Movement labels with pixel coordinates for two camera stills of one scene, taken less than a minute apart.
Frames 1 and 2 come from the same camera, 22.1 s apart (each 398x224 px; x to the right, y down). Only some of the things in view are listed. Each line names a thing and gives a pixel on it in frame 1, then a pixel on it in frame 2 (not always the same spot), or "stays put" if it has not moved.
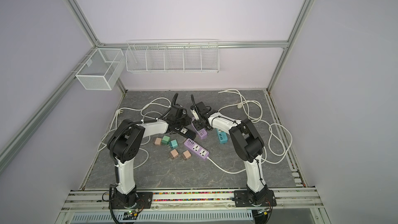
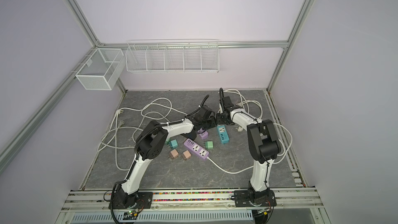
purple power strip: x=196 y=148 stays put
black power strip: x=185 y=132 stays put
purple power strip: x=201 y=133 stays put
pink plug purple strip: x=173 y=153 stays put
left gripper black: x=186 y=117 to x=214 y=122
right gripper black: x=195 y=122 to x=219 y=121
